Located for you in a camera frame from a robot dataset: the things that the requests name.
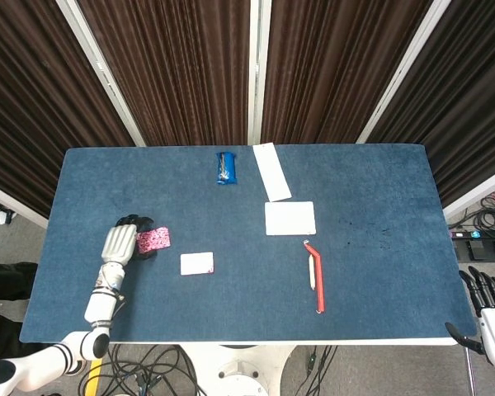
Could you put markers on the black fabric object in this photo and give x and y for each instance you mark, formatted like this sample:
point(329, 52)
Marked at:
point(4, 284)

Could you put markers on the white table frame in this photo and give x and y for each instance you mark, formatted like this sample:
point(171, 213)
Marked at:
point(272, 342)

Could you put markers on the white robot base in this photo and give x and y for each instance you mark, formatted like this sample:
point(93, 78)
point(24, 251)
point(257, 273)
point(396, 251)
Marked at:
point(239, 371)

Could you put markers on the white double partition frame post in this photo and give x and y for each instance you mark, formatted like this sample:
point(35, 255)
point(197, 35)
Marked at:
point(259, 70)

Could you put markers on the small white card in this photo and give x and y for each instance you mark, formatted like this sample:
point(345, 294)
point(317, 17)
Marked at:
point(196, 264)

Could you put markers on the brown pleated curtain panel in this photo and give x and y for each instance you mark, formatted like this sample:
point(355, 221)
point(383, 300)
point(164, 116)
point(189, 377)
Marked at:
point(24, 103)
point(181, 70)
point(470, 103)
point(326, 70)

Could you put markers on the white partition frame bottom rail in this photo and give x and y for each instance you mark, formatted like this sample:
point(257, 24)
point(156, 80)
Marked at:
point(478, 191)
point(12, 204)

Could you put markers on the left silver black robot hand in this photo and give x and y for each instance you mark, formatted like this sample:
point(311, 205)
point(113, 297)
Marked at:
point(117, 245)

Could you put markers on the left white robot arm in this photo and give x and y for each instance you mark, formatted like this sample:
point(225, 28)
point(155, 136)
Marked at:
point(101, 303)

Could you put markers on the blue foil snack packet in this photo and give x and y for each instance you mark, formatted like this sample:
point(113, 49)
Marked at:
point(226, 168)

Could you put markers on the pink patterned card stack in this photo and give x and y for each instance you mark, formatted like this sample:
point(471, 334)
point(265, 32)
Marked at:
point(156, 239)

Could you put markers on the white paper strip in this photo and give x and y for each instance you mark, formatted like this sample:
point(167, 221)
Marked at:
point(272, 173)

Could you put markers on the white power adaptor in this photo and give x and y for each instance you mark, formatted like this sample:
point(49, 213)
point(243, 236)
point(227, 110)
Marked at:
point(6, 217)

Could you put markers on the grey metal table leg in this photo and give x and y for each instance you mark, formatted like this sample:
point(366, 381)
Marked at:
point(470, 371)

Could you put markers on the black foot pedal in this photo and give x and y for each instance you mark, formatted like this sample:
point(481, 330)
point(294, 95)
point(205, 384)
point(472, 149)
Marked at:
point(460, 249)
point(480, 248)

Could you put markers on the blue felt table mat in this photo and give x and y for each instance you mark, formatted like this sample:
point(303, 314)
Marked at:
point(247, 305)

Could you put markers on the white rectangular plastic board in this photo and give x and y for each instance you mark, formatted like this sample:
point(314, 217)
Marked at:
point(290, 218)

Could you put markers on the short cream wrapped sausage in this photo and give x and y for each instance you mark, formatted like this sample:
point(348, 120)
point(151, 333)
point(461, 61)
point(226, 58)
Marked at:
point(312, 272)

